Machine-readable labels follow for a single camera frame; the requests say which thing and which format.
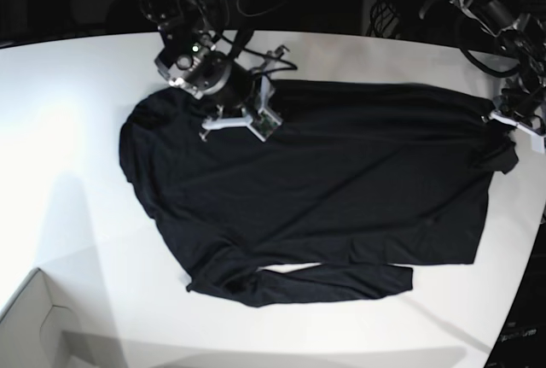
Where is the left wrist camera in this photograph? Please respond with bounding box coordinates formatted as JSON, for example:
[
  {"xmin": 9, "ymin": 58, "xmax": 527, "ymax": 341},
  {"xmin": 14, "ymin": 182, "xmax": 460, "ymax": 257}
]
[{"xmin": 530, "ymin": 133, "xmax": 546, "ymax": 155}]

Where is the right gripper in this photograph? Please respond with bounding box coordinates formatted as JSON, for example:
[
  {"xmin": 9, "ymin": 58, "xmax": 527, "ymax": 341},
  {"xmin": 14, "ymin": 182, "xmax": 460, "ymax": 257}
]
[{"xmin": 200, "ymin": 45, "xmax": 297, "ymax": 142}]

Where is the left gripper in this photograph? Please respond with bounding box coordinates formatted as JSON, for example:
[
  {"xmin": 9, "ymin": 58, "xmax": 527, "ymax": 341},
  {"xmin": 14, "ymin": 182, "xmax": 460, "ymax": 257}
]
[{"xmin": 482, "ymin": 85, "xmax": 545, "ymax": 136}]

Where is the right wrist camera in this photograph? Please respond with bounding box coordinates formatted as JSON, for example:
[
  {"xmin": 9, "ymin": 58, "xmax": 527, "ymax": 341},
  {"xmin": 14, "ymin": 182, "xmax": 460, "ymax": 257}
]
[{"xmin": 249, "ymin": 108, "xmax": 283, "ymax": 142}]

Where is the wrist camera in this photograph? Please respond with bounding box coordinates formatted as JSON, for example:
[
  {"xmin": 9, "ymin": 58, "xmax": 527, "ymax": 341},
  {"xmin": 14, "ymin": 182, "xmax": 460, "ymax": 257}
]
[
  {"xmin": 530, "ymin": 133, "xmax": 546, "ymax": 155},
  {"xmin": 249, "ymin": 108, "xmax": 283, "ymax": 142}
]

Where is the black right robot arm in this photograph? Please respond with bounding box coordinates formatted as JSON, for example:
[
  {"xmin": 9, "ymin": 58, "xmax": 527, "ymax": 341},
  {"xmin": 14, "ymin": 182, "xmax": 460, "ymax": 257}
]
[{"xmin": 139, "ymin": 0, "xmax": 297, "ymax": 142}]

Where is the white cardboard box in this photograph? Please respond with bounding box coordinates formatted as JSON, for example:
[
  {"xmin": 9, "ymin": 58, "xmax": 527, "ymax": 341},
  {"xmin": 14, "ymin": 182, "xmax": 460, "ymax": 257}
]
[{"xmin": 1, "ymin": 269, "xmax": 81, "ymax": 367}]

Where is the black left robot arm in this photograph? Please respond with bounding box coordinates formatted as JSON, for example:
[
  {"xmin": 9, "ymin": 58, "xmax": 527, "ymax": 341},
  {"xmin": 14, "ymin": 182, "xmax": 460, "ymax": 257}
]
[{"xmin": 419, "ymin": 0, "xmax": 545, "ymax": 140}]

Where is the black t-shirt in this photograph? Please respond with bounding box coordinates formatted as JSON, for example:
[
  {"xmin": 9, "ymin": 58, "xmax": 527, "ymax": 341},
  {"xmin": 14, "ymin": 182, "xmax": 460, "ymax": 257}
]
[{"xmin": 119, "ymin": 80, "xmax": 518, "ymax": 307}]

